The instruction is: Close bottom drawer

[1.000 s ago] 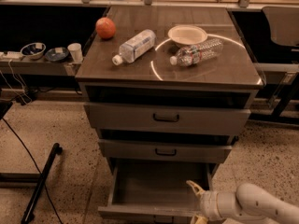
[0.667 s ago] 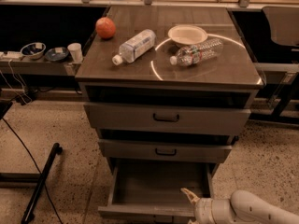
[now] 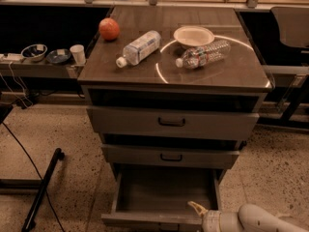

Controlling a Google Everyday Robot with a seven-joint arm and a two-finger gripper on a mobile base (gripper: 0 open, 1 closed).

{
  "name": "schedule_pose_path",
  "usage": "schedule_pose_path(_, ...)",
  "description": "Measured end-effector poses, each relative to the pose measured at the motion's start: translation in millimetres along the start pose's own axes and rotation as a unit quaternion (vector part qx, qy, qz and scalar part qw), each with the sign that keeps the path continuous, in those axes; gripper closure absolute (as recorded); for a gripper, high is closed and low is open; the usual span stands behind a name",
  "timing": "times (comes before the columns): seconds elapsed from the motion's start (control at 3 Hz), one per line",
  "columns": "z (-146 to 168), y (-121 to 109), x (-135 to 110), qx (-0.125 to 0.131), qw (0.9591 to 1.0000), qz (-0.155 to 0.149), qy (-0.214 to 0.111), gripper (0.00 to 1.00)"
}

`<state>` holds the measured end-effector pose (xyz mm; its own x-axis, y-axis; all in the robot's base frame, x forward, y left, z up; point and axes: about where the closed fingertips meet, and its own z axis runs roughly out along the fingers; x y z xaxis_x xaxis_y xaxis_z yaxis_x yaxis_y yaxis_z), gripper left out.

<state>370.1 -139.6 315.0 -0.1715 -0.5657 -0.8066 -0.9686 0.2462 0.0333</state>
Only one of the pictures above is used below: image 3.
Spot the dark blue bowl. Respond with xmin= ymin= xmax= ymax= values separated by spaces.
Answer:
xmin=46 ymin=48 xmax=71 ymax=64

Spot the white bowl with items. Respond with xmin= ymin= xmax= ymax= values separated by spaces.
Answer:
xmin=21 ymin=43 xmax=47 ymax=62

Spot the clear crinkled water bottle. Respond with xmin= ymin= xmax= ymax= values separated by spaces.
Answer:
xmin=175 ymin=40 xmax=231 ymax=70

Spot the orange round fruit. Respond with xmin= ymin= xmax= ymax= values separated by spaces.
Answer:
xmin=98 ymin=17 xmax=120 ymax=41

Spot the grey top drawer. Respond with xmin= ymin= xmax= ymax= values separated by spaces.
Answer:
xmin=87 ymin=106 xmax=259 ymax=141

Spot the white paper bowl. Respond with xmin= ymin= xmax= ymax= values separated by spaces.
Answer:
xmin=174 ymin=26 xmax=214 ymax=48

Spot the grey drawer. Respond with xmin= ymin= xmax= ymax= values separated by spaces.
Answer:
xmin=87 ymin=106 xmax=259 ymax=141
xmin=102 ymin=144 xmax=239 ymax=169
xmin=101 ymin=165 xmax=221 ymax=232

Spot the grey middle drawer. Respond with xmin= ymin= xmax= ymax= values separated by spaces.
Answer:
xmin=102 ymin=144 xmax=239 ymax=169

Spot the white power strip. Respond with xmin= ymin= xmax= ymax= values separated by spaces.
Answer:
xmin=0 ymin=53 xmax=23 ymax=62

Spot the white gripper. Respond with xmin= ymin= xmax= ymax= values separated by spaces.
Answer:
xmin=187 ymin=201 xmax=244 ymax=232

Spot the black stand leg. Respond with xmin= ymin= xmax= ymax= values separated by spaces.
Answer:
xmin=21 ymin=148 xmax=65 ymax=232

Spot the clear bottle white label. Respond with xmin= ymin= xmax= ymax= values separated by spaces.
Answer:
xmin=116 ymin=30 xmax=161 ymax=68

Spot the grey drawer cabinet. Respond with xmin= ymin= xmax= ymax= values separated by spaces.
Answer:
xmin=77 ymin=5 xmax=272 ymax=191

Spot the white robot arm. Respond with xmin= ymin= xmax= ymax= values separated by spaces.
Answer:
xmin=188 ymin=201 xmax=309 ymax=232

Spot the grey bottom drawer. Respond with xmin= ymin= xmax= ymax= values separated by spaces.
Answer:
xmin=101 ymin=165 xmax=221 ymax=232

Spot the black floor cable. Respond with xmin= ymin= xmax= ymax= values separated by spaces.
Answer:
xmin=2 ymin=122 xmax=67 ymax=232

